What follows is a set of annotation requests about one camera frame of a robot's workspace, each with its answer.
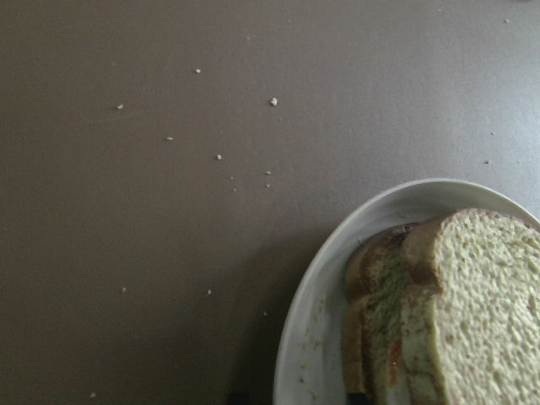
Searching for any white round plate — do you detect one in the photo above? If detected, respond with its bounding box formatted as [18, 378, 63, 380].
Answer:
[273, 178, 539, 404]

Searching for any bread slice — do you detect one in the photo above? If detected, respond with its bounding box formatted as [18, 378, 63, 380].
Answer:
[401, 208, 539, 404]

